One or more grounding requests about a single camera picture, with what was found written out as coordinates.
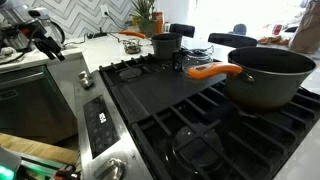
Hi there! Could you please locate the metal robot mount frame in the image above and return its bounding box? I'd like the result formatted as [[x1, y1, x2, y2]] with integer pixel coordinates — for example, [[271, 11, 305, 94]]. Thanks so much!
[[16, 159, 81, 180]]

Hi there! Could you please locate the potted green plant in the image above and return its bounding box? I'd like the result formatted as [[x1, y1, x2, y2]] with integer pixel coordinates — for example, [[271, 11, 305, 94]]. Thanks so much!
[[129, 0, 158, 37]]

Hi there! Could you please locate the amber oil bottle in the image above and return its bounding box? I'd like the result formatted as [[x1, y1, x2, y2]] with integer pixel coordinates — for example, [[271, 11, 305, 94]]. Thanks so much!
[[152, 11, 165, 34]]

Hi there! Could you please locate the black chair back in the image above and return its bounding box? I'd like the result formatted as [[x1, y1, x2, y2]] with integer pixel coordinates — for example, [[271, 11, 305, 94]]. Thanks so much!
[[168, 23, 196, 39], [207, 32, 259, 49]]

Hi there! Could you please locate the glass electric kettle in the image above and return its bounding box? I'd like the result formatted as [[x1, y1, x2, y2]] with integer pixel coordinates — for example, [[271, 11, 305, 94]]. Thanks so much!
[[28, 7, 67, 51]]

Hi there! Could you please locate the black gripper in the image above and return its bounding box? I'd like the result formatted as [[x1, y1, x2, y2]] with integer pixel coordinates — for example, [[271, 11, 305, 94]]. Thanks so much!
[[19, 19, 66, 62]]

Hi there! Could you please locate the checked kitchen towel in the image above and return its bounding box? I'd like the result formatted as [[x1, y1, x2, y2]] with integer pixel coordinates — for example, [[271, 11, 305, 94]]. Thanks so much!
[[0, 46, 18, 65]]

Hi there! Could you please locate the black griddle plate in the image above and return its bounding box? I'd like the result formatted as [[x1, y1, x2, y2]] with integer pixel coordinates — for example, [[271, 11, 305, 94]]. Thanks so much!
[[111, 68, 228, 126]]

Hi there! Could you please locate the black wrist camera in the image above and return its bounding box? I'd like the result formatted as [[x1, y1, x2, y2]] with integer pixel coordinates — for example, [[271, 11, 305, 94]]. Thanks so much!
[[1, 25, 25, 42]]

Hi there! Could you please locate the wooden board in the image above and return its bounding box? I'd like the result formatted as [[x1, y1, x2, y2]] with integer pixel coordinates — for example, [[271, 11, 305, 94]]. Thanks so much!
[[0, 133, 78, 166]]

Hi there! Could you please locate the brown paper bag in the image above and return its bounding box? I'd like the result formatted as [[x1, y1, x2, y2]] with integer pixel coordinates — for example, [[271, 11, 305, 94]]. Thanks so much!
[[288, 0, 320, 55]]

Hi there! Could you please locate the stainless steel gas range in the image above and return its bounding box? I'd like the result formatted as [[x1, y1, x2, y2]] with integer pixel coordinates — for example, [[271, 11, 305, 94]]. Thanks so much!
[[73, 53, 320, 180]]

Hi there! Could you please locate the red clamp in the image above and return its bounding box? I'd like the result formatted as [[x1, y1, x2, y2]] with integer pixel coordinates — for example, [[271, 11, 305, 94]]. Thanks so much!
[[54, 163, 82, 180]]

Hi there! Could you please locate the large gray pot orange handle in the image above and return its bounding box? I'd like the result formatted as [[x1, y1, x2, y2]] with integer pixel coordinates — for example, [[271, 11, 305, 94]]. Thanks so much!
[[187, 46, 317, 112]]

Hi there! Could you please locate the white wall outlet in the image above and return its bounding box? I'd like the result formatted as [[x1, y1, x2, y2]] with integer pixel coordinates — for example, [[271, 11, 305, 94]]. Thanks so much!
[[99, 4, 111, 18]]

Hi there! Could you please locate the glass carafe black handle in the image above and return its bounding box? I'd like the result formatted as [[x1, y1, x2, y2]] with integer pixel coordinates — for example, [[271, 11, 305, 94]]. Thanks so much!
[[172, 44, 215, 77]]

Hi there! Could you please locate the black range display panel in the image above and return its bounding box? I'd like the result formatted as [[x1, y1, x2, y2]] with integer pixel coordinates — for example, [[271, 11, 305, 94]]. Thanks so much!
[[82, 94, 121, 160]]

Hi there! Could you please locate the small gray pot orange handle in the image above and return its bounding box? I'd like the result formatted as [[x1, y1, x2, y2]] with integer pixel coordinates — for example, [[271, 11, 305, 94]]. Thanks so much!
[[118, 30, 183, 61]]

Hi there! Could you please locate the black cast iron grate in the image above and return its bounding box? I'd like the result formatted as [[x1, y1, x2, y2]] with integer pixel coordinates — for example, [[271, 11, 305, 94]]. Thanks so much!
[[131, 79, 320, 180], [99, 53, 178, 88]]

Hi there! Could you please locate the blue gray chair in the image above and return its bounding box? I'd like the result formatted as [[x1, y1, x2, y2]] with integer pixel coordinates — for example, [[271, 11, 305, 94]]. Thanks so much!
[[232, 23, 248, 36]]

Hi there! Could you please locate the stainless steel dishwasher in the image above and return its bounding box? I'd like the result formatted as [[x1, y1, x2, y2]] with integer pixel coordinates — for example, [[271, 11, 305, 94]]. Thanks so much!
[[0, 64, 78, 145]]

